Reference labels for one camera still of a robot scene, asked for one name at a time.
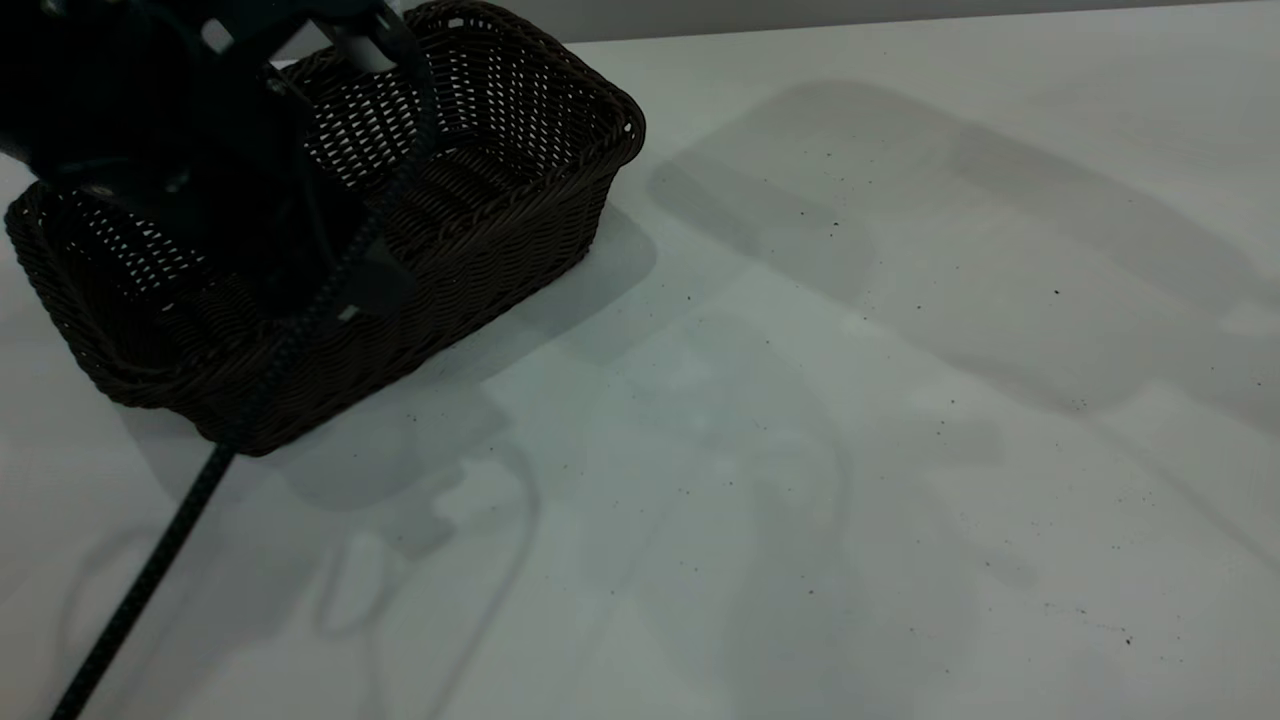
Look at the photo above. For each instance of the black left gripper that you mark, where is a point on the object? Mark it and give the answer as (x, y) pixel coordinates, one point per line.
(270, 200)

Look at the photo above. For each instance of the black woven wicker basket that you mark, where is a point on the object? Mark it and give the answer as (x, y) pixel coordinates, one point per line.
(500, 200)

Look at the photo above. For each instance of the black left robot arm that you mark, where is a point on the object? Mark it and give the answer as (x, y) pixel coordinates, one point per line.
(100, 80)

